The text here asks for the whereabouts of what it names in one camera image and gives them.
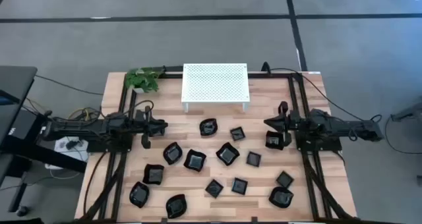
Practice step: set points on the black small square mini plate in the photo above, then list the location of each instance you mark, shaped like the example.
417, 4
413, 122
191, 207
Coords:
239, 186
253, 159
237, 133
214, 188
285, 179

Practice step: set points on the green plant in white pot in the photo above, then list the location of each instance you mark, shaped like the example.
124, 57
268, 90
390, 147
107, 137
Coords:
143, 79

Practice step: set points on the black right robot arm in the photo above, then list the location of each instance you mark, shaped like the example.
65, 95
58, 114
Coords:
346, 126

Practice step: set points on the grey metal stand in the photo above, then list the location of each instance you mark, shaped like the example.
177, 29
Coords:
409, 113

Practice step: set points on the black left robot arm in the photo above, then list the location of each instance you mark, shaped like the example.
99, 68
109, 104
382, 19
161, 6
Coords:
85, 129

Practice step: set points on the black bowl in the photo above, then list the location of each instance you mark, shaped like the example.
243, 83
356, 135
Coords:
194, 160

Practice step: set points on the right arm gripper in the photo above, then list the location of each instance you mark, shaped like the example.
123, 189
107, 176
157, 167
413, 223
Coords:
292, 123

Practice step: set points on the black table edge bracket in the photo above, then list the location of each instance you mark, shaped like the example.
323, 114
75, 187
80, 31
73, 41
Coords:
163, 221
254, 220

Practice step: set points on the white power strip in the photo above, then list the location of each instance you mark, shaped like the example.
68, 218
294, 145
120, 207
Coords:
77, 155

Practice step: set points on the white perforated metal rack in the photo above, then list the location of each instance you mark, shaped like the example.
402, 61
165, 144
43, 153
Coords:
215, 84

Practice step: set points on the black desk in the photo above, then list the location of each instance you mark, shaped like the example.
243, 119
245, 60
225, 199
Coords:
18, 79

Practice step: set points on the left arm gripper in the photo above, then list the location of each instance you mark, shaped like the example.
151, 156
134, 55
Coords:
148, 126

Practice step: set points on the small white power adapter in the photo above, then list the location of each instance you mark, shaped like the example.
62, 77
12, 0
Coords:
52, 167

